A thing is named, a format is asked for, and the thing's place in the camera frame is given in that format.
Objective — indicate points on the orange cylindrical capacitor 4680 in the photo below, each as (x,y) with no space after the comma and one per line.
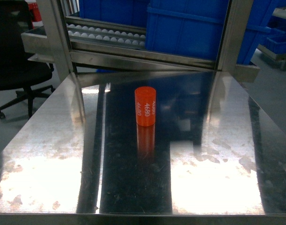
(145,106)

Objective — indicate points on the large blue plastic crate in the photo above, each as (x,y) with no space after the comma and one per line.
(194,27)

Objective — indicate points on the blue plastic crate behind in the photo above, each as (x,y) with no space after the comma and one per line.
(128,12)

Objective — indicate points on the stainless steel roller rack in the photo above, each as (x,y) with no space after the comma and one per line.
(52,44)

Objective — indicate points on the black office chair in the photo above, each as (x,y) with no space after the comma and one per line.
(16,71)

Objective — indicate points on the red and white object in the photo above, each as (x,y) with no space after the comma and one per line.
(35,13)

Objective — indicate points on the small blue bin right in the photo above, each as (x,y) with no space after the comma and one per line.
(276,43)

